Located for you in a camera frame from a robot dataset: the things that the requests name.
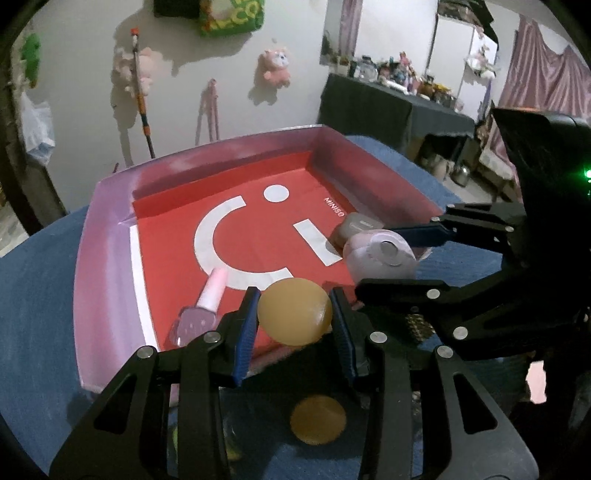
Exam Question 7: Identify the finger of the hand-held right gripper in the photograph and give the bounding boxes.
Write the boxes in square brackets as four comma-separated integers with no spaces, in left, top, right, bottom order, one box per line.
[355,258,591,361]
[383,203,527,259]

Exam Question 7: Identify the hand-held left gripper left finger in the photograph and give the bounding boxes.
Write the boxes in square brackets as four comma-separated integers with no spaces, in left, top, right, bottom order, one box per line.
[48,286,262,480]

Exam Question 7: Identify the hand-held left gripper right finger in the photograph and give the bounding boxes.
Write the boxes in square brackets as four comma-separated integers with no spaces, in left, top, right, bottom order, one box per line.
[330,286,541,480]

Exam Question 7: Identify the metal fork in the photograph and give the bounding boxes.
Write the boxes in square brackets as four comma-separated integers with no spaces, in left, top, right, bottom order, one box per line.
[405,314,435,342]

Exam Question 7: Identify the white round case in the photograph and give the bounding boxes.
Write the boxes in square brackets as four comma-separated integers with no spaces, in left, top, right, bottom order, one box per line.
[342,231,419,289]

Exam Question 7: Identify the domed amber round disc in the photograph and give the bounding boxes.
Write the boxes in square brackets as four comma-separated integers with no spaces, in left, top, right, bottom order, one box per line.
[257,278,333,346]

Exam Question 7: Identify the red cardboard tray pink sides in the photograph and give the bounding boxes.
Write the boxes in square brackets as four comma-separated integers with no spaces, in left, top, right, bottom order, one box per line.
[75,124,462,393]

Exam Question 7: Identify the pink nail polish bottle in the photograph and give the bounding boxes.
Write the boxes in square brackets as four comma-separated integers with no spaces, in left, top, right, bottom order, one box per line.
[168,269,229,348]

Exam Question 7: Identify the grey earbuds case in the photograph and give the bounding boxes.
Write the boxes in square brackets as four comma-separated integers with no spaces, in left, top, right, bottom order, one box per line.
[329,212,384,257]

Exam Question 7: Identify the pink curtain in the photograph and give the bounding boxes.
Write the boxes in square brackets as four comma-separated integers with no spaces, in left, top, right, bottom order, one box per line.
[499,14,591,123]

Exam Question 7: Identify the table with black cloth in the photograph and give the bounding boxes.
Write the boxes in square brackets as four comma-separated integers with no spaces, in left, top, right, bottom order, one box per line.
[318,73,476,160]

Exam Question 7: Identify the pink cloth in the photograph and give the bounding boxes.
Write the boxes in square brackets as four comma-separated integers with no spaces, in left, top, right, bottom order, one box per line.
[525,360,548,402]

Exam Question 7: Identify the white cabinet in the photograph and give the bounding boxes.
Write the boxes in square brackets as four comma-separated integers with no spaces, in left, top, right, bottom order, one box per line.
[431,14,499,112]

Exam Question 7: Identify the row of bottles and figurines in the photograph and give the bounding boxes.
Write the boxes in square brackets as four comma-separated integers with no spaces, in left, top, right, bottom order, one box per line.
[330,51,465,112]

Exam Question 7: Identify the pink plush bear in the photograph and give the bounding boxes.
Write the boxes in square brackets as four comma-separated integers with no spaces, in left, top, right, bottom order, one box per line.
[259,47,293,88]

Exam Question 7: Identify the orange white broom stick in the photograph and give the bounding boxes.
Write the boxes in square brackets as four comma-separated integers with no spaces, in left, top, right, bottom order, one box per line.
[130,27,156,160]

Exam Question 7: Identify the green printed bag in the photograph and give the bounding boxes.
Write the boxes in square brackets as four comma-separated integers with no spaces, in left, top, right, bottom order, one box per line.
[199,0,266,38]

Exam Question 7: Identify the pale pink plush toy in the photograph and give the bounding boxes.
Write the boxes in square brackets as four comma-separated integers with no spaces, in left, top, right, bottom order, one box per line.
[113,46,155,97]

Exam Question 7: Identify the clear plastic bag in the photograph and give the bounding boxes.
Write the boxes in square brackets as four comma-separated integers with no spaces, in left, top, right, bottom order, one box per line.
[21,92,56,164]

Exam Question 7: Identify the black backpack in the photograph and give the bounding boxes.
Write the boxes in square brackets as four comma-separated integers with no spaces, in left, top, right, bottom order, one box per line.
[152,0,204,19]

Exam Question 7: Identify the green plush toy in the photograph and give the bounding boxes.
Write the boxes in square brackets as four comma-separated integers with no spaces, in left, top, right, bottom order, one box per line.
[21,34,42,88]

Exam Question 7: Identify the wall mirror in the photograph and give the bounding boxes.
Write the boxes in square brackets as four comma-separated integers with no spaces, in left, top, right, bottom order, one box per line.
[320,0,363,68]

